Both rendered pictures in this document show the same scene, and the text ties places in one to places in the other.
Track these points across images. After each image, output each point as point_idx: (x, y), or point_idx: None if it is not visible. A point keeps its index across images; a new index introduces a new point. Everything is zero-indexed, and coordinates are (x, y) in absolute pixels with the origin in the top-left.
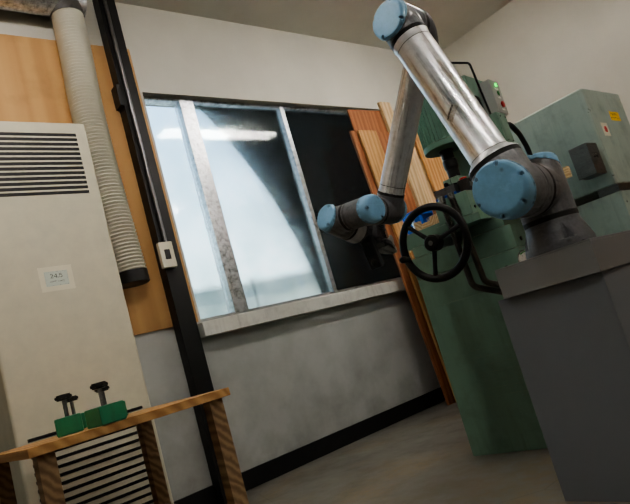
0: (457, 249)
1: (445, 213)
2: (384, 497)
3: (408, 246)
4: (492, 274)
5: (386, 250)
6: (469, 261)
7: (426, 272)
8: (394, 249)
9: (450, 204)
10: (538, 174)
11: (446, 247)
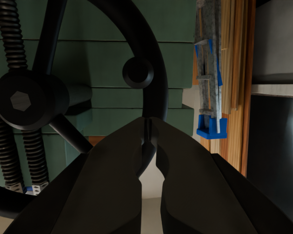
0: (12, 60)
1: (31, 159)
2: None
3: (187, 115)
4: (27, 1)
5: (163, 160)
6: (69, 43)
7: (168, 53)
8: (96, 145)
9: (24, 170)
10: None
11: (108, 86)
